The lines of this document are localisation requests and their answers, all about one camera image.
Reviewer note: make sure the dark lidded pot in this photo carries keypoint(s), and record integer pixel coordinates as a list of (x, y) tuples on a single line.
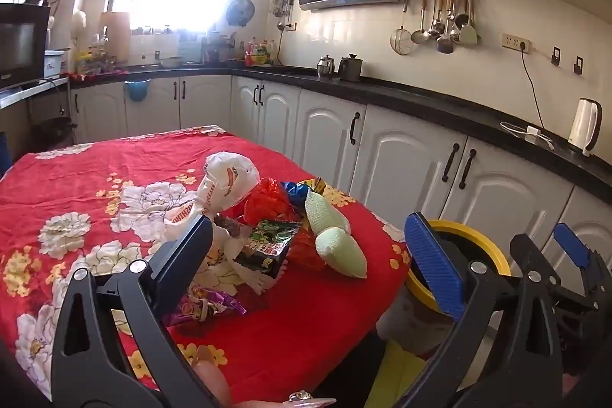
[(350, 68)]

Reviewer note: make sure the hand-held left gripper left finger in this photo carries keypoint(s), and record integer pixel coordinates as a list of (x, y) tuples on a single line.
[(189, 264)]

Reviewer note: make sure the black microwave oven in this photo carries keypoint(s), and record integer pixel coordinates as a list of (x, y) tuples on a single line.
[(21, 44)]

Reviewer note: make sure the wall power outlet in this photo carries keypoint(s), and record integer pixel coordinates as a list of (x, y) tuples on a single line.
[(516, 42)]

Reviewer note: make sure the steel teapot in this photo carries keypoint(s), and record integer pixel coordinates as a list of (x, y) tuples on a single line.
[(325, 66)]

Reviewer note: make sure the blue crumpled bag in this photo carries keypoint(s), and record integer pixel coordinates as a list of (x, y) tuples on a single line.
[(291, 189)]

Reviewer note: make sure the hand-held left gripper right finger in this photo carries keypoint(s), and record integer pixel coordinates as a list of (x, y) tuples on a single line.
[(432, 264)]

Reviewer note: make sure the black plastic bag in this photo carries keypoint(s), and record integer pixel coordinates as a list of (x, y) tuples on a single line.
[(52, 133)]

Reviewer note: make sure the pale green knitted pouch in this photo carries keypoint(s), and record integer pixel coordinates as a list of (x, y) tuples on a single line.
[(342, 252), (322, 212)]

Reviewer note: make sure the blue hanging bin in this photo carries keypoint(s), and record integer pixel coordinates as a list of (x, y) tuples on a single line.
[(136, 90)]

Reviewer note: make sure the blue round wall holder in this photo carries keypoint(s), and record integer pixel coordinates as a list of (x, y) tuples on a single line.
[(240, 11)]

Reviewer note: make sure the red plastic bag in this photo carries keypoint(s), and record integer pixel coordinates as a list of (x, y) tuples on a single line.
[(270, 202)]

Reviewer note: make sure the white lower cabinets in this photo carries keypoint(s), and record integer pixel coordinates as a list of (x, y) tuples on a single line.
[(406, 159)]

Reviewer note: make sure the steel mesh strainer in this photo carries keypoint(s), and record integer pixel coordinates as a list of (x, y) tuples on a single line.
[(401, 42)]

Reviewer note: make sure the dark skimmer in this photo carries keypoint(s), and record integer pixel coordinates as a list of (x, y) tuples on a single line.
[(444, 44)]

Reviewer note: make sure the pale green spatula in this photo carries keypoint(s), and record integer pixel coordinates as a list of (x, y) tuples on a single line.
[(468, 34)]

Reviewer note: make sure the white electric kettle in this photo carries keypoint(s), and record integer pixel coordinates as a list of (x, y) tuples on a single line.
[(583, 126)]

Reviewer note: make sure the red floral tablecloth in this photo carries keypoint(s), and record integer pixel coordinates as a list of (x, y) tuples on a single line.
[(119, 159)]

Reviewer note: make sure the purple snack wrapper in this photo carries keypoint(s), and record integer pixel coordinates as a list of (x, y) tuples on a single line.
[(210, 305)]

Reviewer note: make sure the person's left hand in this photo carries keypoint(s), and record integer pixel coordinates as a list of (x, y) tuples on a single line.
[(215, 389)]

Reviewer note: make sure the person's yellow green garment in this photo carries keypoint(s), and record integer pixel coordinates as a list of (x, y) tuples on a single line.
[(397, 374)]

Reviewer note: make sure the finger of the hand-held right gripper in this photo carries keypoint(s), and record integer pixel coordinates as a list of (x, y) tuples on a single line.
[(571, 243), (526, 252)]

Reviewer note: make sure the black wall hook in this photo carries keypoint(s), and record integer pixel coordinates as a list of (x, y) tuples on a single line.
[(578, 66), (555, 56)]

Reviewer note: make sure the gold brown snack wrapper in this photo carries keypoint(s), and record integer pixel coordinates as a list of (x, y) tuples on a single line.
[(313, 187)]

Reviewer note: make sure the small wall utensil rack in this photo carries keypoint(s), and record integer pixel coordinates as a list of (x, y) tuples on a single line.
[(283, 6)]

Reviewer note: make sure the wooden cutting board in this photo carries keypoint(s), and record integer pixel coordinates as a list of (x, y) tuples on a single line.
[(114, 37)]

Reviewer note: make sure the green snack packet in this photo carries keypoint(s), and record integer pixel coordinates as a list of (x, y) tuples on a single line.
[(265, 245)]

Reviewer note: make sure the yellow rim trash bin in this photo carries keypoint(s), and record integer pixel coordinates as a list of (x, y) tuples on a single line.
[(483, 240)]

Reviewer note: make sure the black kitchen countertop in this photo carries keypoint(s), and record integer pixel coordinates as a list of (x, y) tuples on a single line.
[(430, 99)]

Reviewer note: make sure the steel ladle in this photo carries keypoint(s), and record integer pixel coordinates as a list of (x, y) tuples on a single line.
[(420, 35)]

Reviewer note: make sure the white printed plastic bag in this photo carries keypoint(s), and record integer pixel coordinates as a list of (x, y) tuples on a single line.
[(229, 183)]

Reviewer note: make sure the group of condiment bottles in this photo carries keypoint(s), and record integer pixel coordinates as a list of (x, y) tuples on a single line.
[(258, 54)]

